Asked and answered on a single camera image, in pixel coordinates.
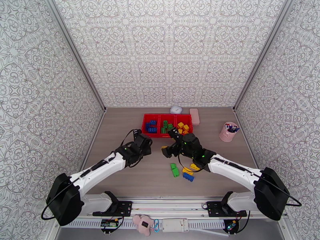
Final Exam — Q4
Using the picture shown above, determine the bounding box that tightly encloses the red plastic bin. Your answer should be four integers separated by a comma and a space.
176, 114, 194, 137
141, 114, 161, 138
159, 114, 177, 138

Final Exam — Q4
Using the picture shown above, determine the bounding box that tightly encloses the pink oblong case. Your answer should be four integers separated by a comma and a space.
189, 108, 200, 126

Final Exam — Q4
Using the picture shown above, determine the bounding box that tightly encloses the pink pen cup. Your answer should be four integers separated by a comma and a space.
219, 122, 241, 143

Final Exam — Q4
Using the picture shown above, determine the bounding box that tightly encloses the pink plush toy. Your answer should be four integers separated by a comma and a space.
132, 214, 154, 234

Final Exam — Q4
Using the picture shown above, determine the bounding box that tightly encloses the white plastic box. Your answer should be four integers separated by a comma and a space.
162, 218, 190, 233

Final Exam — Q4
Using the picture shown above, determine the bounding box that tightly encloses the aluminium table side rail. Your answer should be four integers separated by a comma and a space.
233, 108, 272, 199
71, 109, 108, 198

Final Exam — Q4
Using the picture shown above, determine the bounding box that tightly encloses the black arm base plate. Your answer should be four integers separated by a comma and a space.
110, 200, 133, 217
207, 200, 248, 218

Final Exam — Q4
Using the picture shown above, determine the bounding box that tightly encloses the aluminium mounting rail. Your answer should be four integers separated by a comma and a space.
52, 196, 288, 220

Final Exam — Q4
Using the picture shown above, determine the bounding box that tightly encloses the white slotted cable duct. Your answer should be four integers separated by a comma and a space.
60, 220, 227, 229

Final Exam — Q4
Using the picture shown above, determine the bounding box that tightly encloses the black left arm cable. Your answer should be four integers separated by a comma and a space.
41, 128, 143, 220

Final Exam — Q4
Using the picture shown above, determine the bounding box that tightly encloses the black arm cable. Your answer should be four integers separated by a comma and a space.
41, 128, 143, 220
177, 152, 302, 207

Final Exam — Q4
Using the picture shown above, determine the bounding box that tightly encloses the aluminium frame post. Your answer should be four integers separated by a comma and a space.
42, 0, 107, 112
232, 0, 293, 112

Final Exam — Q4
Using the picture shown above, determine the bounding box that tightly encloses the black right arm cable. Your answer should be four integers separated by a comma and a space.
177, 152, 302, 207

